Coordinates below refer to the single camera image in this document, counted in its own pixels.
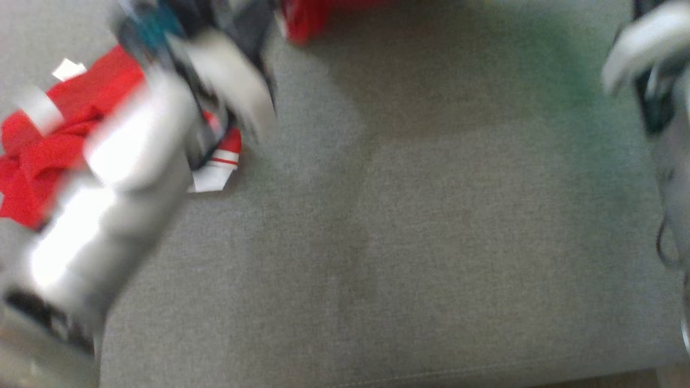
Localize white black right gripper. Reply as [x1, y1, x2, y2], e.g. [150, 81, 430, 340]
[601, 3, 690, 95]

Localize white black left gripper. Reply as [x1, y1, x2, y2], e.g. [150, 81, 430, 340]
[167, 30, 278, 147]

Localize red shorts white side stripe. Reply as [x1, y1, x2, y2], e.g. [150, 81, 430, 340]
[280, 0, 391, 45]

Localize red basketball jersey white sleeves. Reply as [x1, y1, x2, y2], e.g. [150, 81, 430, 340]
[0, 46, 243, 228]

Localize grey fabric sofa seat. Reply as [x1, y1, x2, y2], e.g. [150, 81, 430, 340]
[0, 0, 690, 388]

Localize left blue-plug black cable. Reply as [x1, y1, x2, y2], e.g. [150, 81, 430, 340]
[135, 11, 185, 50]

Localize blue-plug black cable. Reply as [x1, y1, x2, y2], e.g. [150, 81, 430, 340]
[135, 11, 185, 50]
[654, 216, 684, 271]

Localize right blue-plug black cable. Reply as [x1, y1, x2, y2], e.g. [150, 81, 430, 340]
[654, 216, 684, 271]

